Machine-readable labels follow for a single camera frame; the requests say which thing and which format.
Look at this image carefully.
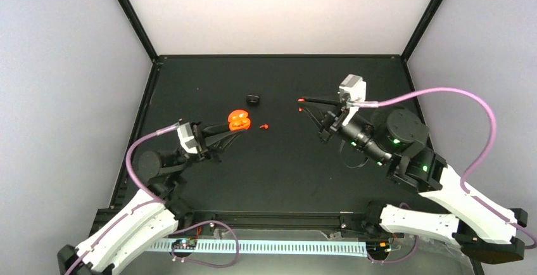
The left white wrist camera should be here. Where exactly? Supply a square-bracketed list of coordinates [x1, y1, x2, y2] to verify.
[177, 122, 199, 155]

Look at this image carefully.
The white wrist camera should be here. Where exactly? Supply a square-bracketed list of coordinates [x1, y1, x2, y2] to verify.
[177, 122, 199, 155]
[338, 74, 367, 126]

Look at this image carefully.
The black aluminium front rail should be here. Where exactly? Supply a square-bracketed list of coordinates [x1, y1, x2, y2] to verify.
[94, 209, 379, 234]

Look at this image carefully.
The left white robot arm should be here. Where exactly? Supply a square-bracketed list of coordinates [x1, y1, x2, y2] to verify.
[57, 118, 251, 274]

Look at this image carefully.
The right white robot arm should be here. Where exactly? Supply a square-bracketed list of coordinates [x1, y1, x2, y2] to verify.
[298, 97, 528, 265]

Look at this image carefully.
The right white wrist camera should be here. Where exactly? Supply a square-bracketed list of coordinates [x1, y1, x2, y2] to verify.
[338, 74, 367, 126]

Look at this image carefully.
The black glossy earbud charging case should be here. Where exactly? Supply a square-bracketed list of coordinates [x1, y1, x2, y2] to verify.
[246, 94, 260, 106]

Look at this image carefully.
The red round cap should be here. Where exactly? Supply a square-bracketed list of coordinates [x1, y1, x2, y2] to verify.
[227, 110, 251, 131]

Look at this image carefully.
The clear plastic sheet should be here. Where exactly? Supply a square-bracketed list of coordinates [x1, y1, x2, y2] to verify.
[320, 229, 467, 265]

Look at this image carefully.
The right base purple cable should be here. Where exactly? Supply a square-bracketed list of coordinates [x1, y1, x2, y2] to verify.
[365, 203, 420, 265]

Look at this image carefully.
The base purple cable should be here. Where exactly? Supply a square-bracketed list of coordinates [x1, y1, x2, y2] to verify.
[170, 220, 241, 269]
[365, 203, 420, 265]

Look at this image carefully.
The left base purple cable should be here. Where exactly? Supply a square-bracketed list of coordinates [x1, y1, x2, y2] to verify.
[170, 220, 241, 269]

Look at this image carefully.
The white slotted cable duct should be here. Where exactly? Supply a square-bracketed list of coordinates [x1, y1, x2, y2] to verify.
[147, 238, 366, 257]

